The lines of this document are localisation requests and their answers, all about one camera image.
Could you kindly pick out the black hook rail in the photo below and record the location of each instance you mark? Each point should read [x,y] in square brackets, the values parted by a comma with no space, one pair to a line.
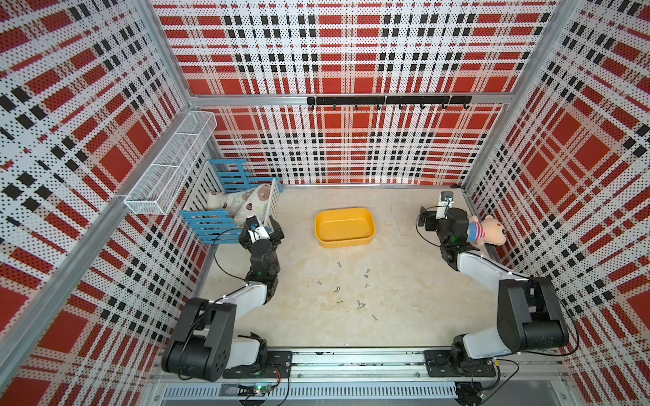
[357,101]

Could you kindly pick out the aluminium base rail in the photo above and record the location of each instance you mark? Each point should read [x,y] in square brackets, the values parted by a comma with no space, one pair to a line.
[374,376]

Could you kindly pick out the yellow plastic storage box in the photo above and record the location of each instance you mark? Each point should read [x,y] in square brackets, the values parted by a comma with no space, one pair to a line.
[345,227]

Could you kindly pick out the pink plush pig toy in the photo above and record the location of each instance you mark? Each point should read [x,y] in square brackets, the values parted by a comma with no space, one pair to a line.
[489,231]

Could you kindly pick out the white wire mesh basket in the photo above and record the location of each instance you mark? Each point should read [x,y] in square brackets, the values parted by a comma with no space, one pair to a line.
[159,186]

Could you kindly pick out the blue white slatted crate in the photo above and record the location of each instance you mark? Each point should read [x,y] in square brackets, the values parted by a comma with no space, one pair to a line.
[213,227]

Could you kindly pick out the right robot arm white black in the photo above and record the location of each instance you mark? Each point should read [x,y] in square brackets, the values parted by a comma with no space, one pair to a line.
[529,313]

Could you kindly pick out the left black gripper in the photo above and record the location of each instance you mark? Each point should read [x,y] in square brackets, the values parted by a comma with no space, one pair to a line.
[246,238]

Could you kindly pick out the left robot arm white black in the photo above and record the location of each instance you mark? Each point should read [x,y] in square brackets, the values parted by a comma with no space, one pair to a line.
[203,344]

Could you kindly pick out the white plush toy in crate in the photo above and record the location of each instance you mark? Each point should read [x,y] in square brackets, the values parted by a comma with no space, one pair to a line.
[241,205]

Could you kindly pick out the green circuit board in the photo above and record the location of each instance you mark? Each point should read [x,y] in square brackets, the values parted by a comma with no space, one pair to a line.
[258,390]

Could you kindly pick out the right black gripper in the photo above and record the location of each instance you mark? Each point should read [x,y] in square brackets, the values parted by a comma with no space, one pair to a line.
[427,216]

